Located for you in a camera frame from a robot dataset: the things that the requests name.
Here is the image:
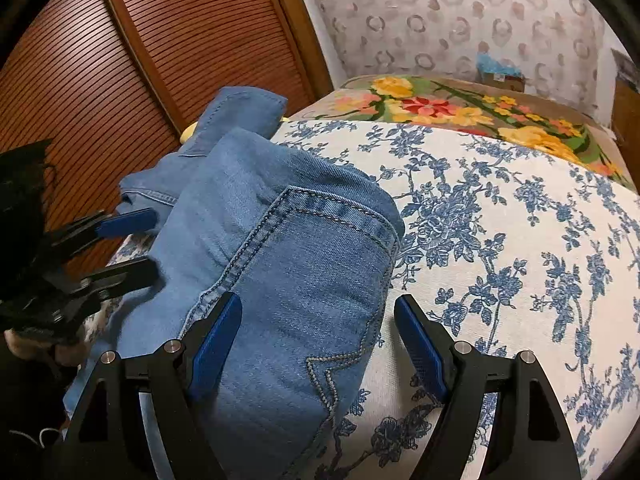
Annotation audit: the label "wooden sideboard cabinet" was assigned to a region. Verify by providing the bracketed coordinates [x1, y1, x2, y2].
[610, 47, 640, 161]

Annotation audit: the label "yellow plush toy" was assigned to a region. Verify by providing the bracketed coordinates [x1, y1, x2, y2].
[179, 115, 201, 144]

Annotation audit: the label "blue denim pants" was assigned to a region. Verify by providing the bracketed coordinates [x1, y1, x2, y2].
[62, 86, 406, 480]

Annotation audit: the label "white blue floral cushion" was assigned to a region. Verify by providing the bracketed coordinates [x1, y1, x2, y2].
[107, 119, 640, 480]

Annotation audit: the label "floral printed blanket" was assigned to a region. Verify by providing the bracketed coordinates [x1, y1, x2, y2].
[287, 74, 631, 183]

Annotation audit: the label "white cord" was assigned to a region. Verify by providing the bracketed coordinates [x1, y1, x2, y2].
[10, 426, 63, 450]

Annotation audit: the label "person's left hand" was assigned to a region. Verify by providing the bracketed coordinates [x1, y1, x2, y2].
[4, 329, 82, 367]

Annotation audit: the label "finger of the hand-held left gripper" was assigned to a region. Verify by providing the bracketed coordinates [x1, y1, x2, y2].
[45, 208, 159, 259]
[54, 256, 159, 314]

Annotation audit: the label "blue plastic bag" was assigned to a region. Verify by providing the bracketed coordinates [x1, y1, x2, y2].
[475, 52, 518, 78]

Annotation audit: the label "ring patterned curtain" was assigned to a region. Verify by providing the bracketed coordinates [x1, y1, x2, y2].
[290, 0, 608, 121]

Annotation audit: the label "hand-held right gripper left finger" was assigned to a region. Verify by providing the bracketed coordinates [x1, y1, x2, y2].
[50, 291, 244, 480]

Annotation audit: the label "wooden louvered wardrobe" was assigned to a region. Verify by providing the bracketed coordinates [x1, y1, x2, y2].
[0, 0, 333, 281]

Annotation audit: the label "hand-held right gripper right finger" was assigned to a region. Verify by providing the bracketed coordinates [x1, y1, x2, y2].
[393, 296, 583, 480]

